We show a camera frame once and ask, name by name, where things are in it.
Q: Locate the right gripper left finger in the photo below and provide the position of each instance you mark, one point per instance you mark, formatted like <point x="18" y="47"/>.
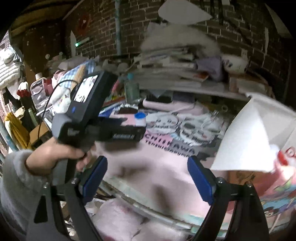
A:
<point x="47" y="222"/>

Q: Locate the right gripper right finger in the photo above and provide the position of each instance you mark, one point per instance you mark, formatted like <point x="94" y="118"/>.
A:
<point x="248" y="221"/>

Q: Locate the grey sleeved forearm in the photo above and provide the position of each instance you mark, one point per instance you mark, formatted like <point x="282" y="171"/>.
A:
<point x="19" y="192"/>

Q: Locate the person left hand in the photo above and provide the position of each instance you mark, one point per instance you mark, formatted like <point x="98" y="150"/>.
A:
<point x="43" y="160"/>

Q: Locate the pink cartoon box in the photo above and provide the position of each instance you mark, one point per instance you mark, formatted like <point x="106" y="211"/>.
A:
<point x="277" y="195"/>

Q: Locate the pink fluffy seat cushion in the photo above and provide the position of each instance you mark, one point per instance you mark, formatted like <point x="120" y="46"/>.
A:
<point x="115" y="220"/>

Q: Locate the blue capped white jar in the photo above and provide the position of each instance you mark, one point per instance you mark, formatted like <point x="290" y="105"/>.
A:
<point x="140" y="119"/>

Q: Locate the clear bottle teal cap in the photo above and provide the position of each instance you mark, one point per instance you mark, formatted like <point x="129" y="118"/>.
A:
<point x="132" y="94"/>

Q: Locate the yellow cloth at left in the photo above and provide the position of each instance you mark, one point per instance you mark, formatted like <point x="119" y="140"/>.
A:
<point x="18" y="132"/>

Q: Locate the white plush red glasses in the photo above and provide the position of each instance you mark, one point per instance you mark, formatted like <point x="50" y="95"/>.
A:
<point x="284" y="160"/>

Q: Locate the stack of books and papers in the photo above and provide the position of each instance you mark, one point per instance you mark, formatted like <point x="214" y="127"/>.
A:
<point x="176" y="69"/>

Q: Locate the pink hairbrush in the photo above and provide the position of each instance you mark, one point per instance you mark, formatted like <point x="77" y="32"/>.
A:
<point x="175" y="106"/>

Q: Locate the white fluffy fur item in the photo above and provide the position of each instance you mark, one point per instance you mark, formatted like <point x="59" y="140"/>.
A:
<point x="176" y="36"/>

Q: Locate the purple grey cloth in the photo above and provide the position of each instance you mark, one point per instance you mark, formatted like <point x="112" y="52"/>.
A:
<point x="211" y="65"/>

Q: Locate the panda print ceramic bowl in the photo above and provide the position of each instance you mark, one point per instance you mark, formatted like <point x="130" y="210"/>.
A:
<point x="234" y="64"/>

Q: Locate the green pipe on wall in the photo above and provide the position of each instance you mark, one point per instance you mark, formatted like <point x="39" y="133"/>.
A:
<point x="117" y="27"/>

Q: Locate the white paper on wall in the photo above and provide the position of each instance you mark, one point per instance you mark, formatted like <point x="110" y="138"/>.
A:
<point x="182" y="12"/>

